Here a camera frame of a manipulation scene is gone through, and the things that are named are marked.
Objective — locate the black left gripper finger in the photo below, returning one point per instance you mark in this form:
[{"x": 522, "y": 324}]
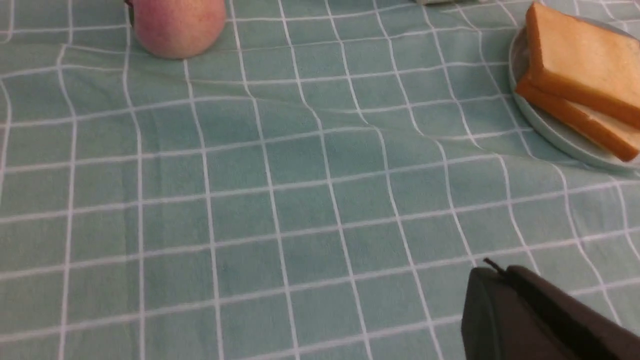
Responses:
[{"x": 514, "y": 314}]

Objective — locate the toasted bread slice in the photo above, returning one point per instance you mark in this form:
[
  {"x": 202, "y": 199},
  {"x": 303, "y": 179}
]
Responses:
[
  {"x": 584, "y": 63},
  {"x": 617, "y": 138}
]

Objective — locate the light green round plate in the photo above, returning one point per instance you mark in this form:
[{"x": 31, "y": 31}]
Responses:
[{"x": 554, "y": 131}]

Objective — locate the green checkered tablecloth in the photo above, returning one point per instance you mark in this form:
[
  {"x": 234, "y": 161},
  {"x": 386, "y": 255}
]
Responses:
[{"x": 316, "y": 186}]

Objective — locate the pink peach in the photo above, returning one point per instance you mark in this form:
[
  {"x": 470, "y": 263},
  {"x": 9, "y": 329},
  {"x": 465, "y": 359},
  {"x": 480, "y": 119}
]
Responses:
[{"x": 177, "y": 29}]

